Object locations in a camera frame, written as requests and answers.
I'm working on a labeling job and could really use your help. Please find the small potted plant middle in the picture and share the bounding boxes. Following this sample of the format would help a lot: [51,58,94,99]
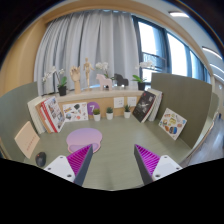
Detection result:
[106,107,113,120]

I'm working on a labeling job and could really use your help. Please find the white wall socket right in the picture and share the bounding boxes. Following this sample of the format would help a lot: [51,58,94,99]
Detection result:
[127,97,137,107]

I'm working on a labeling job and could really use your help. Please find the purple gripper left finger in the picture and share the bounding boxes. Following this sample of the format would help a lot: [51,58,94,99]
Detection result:
[43,143,94,187]

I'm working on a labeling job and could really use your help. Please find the wooden shelf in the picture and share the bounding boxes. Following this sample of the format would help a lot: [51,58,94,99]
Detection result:
[54,87,145,121]

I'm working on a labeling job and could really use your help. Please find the small potted plant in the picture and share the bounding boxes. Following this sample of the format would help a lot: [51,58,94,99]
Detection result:
[106,107,113,120]
[124,104,131,118]
[93,108,101,121]

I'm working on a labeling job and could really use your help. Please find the small potted plant left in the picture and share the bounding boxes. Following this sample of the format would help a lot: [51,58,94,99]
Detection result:
[93,108,101,121]

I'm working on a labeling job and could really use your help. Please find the wooden mannequin figure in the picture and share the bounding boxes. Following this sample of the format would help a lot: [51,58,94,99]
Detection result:
[83,58,94,87]

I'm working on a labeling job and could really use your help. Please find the purple round number sign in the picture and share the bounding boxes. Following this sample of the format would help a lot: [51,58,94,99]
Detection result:
[87,102,100,115]

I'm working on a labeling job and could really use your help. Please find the red and white magazine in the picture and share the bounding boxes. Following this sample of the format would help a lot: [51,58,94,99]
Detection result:
[41,96,65,133]

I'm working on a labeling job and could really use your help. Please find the black book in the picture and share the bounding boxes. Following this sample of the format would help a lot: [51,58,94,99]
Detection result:
[133,91,156,123]

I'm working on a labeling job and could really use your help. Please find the beige card board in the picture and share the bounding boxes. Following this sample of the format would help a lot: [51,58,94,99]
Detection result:
[14,121,40,159]

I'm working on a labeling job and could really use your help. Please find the black computer mouse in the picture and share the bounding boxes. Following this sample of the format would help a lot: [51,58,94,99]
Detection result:
[35,152,46,167]

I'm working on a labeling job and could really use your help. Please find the colourful sticker board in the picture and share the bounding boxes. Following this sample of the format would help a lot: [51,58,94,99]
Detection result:
[159,108,187,140]

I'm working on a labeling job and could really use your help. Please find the white books behind black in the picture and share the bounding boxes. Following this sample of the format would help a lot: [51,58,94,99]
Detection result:
[147,88,163,122]

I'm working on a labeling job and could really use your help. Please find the orange book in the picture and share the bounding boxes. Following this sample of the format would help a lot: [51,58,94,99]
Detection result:
[35,103,53,133]

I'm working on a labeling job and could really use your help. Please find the white book stack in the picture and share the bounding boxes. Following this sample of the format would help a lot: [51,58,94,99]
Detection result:
[27,96,46,134]

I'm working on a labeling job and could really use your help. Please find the wooden hand model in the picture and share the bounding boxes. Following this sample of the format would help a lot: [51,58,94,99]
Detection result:
[70,66,81,94]

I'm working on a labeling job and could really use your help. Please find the white wall socket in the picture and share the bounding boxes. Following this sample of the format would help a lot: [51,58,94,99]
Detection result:
[114,97,124,108]
[127,97,137,107]

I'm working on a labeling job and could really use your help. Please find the white orchid black pot right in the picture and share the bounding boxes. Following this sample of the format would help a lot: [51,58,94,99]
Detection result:
[132,61,155,91]

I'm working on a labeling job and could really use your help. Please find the white orchid black pot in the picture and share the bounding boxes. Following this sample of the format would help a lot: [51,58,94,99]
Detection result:
[42,66,67,96]
[132,61,155,91]

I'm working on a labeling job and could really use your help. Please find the small potted plant right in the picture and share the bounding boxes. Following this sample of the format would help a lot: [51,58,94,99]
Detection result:
[124,104,131,118]

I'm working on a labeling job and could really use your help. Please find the purple mouse pad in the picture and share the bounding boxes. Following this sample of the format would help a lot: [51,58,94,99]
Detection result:
[66,128,102,153]

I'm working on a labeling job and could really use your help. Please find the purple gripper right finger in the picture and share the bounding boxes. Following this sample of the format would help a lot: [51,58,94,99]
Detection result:
[133,143,184,186]

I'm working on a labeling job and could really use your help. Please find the grey curtain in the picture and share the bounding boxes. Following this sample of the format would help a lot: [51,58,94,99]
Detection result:
[34,10,139,95]

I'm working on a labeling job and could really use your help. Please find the black horse figurine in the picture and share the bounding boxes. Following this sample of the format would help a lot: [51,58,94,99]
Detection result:
[114,73,129,86]

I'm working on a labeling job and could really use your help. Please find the white orchid behind horse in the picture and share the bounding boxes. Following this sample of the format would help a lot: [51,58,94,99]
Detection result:
[95,62,113,80]

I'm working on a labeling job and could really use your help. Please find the white orchid black pot left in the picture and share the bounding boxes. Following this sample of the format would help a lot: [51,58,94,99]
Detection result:
[42,66,67,96]

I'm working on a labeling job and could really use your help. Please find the sticker picture card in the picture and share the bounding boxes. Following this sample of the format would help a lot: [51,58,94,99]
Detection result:
[63,102,88,122]

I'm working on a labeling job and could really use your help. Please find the white wall socket left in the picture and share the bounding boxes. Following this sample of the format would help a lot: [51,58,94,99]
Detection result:
[114,97,124,108]

